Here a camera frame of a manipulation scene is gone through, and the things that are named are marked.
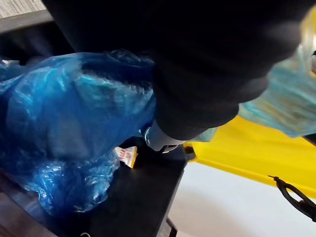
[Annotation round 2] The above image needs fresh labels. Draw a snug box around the white red-print wrapper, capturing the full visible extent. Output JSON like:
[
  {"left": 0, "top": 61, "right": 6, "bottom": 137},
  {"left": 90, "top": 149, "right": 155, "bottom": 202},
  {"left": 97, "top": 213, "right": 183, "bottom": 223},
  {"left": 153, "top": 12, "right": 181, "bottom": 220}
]
[{"left": 115, "top": 146, "right": 138, "bottom": 169}]

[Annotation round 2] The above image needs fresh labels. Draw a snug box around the black large trash can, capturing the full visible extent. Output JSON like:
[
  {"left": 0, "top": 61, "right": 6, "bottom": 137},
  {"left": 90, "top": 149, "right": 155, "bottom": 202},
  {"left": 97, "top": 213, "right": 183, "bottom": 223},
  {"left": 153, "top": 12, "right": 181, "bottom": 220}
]
[{"left": 0, "top": 10, "right": 196, "bottom": 237}]

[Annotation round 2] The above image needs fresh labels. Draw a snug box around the blue plastic rubbish bag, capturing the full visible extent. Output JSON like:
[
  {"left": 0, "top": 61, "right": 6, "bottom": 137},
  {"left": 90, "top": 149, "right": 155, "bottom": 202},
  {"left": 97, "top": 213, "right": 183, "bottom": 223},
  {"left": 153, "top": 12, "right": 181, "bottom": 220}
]
[{"left": 0, "top": 48, "right": 157, "bottom": 216}]

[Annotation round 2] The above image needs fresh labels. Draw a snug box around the yellow trash bin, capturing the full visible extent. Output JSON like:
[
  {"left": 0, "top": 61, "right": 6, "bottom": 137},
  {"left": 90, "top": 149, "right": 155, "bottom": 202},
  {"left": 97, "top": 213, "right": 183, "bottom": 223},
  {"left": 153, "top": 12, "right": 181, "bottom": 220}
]
[{"left": 184, "top": 3, "right": 316, "bottom": 192}]

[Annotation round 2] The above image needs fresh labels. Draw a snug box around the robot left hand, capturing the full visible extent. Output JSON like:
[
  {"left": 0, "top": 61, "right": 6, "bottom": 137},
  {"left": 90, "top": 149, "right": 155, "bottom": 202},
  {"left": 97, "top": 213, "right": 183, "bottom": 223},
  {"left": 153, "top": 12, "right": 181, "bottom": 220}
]
[{"left": 41, "top": 0, "right": 312, "bottom": 154}]

